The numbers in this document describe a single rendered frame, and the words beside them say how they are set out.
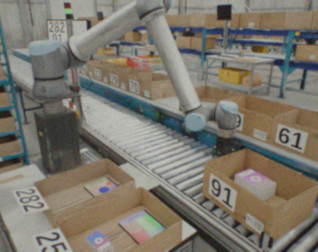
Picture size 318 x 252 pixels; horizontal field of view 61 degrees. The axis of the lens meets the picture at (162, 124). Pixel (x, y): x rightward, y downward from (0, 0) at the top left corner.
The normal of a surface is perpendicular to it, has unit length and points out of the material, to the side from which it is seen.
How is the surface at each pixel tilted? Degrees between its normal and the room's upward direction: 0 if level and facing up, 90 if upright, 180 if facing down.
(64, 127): 90
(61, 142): 90
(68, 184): 88
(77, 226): 89
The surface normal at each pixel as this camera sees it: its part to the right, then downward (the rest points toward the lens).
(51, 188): 0.64, 0.26
